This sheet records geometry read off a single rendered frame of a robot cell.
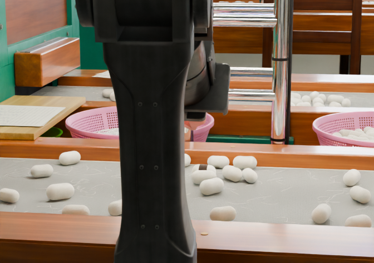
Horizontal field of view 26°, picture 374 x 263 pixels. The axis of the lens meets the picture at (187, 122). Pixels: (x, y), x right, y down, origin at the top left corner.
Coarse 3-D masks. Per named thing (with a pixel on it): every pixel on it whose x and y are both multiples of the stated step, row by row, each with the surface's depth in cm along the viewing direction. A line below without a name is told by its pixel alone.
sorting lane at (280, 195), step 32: (0, 160) 129; (32, 160) 129; (32, 192) 112; (96, 192) 112; (192, 192) 112; (224, 192) 112; (256, 192) 112; (288, 192) 112; (320, 192) 112; (320, 224) 99
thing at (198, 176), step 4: (196, 172) 115; (200, 172) 115; (204, 172) 115; (208, 172) 115; (212, 172) 115; (192, 176) 116; (196, 176) 115; (200, 176) 115; (204, 176) 115; (208, 176) 115; (212, 176) 115; (192, 180) 116; (196, 180) 115; (200, 180) 115
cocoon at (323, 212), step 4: (320, 204) 101; (324, 204) 101; (316, 208) 100; (320, 208) 99; (324, 208) 100; (328, 208) 100; (312, 212) 100; (316, 212) 99; (320, 212) 99; (324, 212) 99; (328, 212) 100; (312, 216) 99; (316, 216) 99; (320, 216) 99; (324, 216) 99; (328, 216) 100; (316, 220) 99; (320, 220) 99; (324, 220) 99
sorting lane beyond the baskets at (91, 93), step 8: (56, 88) 194; (64, 88) 194; (72, 88) 194; (80, 88) 194; (88, 88) 194; (96, 88) 194; (104, 88) 194; (112, 88) 194; (64, 96) 184; (72, 96) 184; (80, 96) 184; (88, 96) 184; (96, 96) 184; (328, 96) 184; (344, 96) 184; (352, 96) 184; (360, 96) 184; (368, 96) 184; (232, 104) 175; (240, 104) 175; (248, 104) 175; (256, 104) 175; (264, 104) 175; (312, 104) 175; (328, 104) 175; (352, 104) 175; (360, 104) 175; (368, 104) 175
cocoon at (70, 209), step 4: (64, 208) 100; (68, 208) 100; (72, 208) 100; (76, 208) 100; (80, 208) 100; (84, 208) 100; (64, 212) 100; (68, 212) 100; (72, 212) 100; (76, 212) 100; (80, 212) 100; (84, 212) 100; (88, 212) 100
